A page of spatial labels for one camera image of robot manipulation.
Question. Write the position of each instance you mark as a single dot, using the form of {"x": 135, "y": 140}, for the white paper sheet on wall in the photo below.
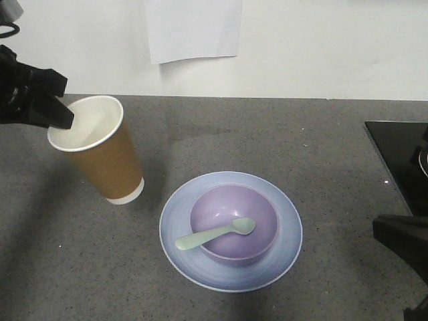
{"x": 182, "y": 30}

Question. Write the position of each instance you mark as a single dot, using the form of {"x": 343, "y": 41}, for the lilac plastic bowl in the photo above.
{"x": 218, "y": 207}

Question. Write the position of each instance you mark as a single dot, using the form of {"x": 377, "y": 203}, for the pale green plastic spoon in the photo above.
{"x": 241, "y": 226}

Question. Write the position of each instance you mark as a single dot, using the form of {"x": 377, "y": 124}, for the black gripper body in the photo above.
{"x": 15, "y": 79}

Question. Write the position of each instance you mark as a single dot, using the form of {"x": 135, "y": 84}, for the light blue plastic plate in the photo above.
{"x": 199, "y": 267}

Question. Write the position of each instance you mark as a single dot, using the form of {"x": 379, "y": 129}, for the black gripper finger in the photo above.
{"x": 45, "y": 111}
{"x": 405, "y": 236}
{"x": 48, "y": 80}

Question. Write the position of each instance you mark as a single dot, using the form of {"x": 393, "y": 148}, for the brown paper cup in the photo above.
{"x": 100, "y": 146}

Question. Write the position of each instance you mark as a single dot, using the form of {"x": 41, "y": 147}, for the black glass stove top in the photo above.
{"x": 403, "y": 148}

